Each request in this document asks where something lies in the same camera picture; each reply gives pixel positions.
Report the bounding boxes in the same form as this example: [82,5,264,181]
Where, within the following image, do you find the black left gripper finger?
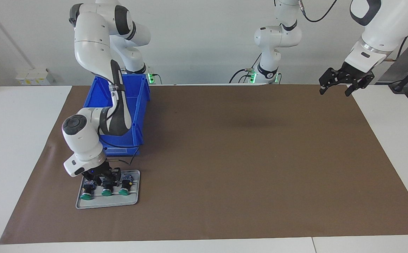
[318,68,347,95]
[345,73,375,97]

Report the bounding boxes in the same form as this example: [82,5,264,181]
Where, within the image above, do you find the green push button switch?
[119,174,134,196]
[80,179,97,200]
[101,179,115,196]

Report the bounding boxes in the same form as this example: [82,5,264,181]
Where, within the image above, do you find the grey metal tray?
[76,170,141,210]

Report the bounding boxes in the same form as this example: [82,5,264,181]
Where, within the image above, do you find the blue plastic storage bin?
[84,74,151,156]

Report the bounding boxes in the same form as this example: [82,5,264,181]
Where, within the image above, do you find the green lit base connector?
[244,67,259,84]
[147,66,162,85]

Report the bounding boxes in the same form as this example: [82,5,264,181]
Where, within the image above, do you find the brown table mat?
[0,84,408,245]

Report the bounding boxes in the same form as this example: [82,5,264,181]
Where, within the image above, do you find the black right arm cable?
[98,132,136,166]

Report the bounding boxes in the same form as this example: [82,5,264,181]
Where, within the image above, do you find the black base cable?
[229,53,262,84]

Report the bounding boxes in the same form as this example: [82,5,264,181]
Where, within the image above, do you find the white wall socket box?
[16,68,55,86]

